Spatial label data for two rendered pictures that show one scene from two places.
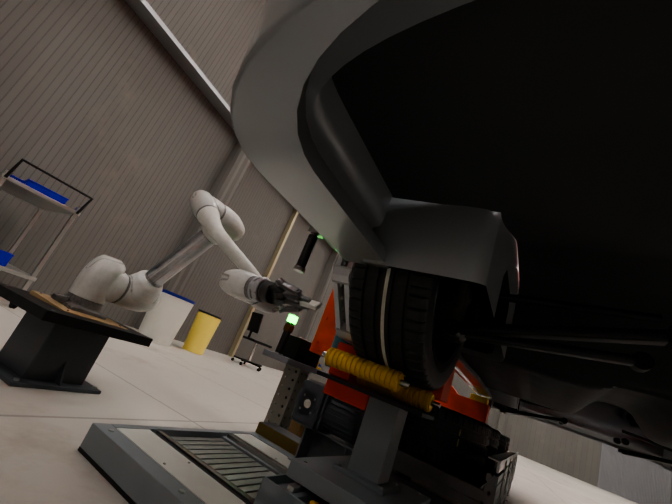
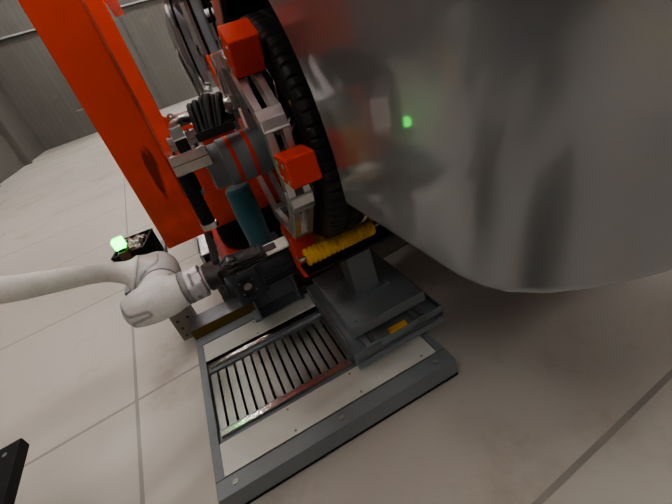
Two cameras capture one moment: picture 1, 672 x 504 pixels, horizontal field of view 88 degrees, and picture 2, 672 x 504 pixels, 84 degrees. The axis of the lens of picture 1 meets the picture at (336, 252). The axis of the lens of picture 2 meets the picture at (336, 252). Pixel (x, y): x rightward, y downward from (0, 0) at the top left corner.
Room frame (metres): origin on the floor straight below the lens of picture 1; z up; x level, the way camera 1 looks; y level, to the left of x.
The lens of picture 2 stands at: (0.41, 0.61, 1.10)
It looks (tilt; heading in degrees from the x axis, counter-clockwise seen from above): 30 degrees down; 311
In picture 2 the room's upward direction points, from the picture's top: 19 degrees counter-clockwise
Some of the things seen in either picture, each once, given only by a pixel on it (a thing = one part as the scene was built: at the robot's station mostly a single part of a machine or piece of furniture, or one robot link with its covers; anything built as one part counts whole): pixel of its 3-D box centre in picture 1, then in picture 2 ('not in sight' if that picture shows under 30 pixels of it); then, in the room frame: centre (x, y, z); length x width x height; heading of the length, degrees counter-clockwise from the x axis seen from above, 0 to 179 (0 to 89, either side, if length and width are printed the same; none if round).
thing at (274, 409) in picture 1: (283, 405); (172, 299); (2.09, -0.04, 0.21); 0.10 x 0.10 x 0.42; 56
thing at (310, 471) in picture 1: (376, 444); (356, 264); (1.15, -0.33, 0.32); 0.40 x 0.30 x 0.28; 146
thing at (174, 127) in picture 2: not in sight; (200, 101); (1.24, -0.03, 1.03); 0.19 x 0.18 x 0.11; 56
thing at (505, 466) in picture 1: (505, 472); not in sight; (2.45, -1.56, 0.28); 2.47 x 0.06 x 0.22; 146
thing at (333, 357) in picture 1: (362, 368); (339, 241); (1.10, -0.20, 0.51); 0.29 x 0.06 x 0.06; 56
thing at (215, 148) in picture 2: not in sight; (241, 156); (1.29, -0.13, 0.85); 0.21 x 0.14 x 0.14; 56
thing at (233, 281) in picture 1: (241, 284); (155, 299); (1.34, 0.29, 0.64); 0.16 x 0.13 x 0.11; 56
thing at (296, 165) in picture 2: not in sight; (297, 166); (0.99, -0.02, 0.85); 0.09 x 0.08 x 0.07; 146
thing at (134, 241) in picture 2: (301, 349); (138, 252); (2.05, -0.02, 0.51); 0.20 x 0.14 x 0.13; 137
